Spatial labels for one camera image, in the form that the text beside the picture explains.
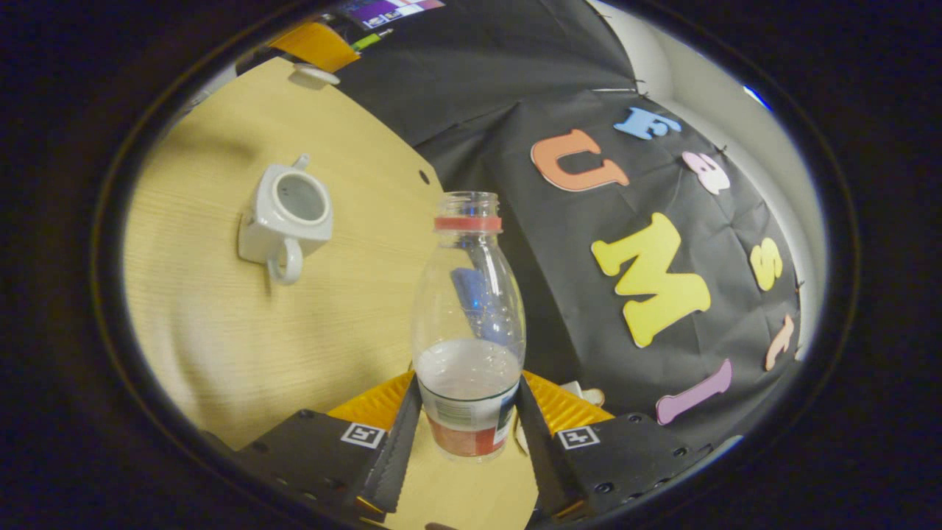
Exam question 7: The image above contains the white toaster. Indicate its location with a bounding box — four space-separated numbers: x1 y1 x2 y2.
561 381 606 408

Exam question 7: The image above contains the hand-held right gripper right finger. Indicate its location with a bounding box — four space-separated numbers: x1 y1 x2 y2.
514 370 713 525

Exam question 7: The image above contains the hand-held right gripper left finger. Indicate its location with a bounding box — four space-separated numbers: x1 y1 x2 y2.
234 370 424 525

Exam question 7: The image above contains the green drink bottle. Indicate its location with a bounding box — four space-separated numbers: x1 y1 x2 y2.
350 28 394 52

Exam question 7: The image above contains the blue folded towel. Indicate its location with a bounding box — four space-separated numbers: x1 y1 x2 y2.
450 266 509 347

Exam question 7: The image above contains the clear plastic water bottle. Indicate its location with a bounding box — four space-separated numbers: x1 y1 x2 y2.
410 191 528 463

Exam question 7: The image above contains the computer monitor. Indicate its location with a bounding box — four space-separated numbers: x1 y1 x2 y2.
346 0 446 29

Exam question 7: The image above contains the black backdrop cloth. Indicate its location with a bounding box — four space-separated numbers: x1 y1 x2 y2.
335 0 803 450

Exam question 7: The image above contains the white ceramic teacup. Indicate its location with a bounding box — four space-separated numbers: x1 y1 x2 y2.
237 153 335 286

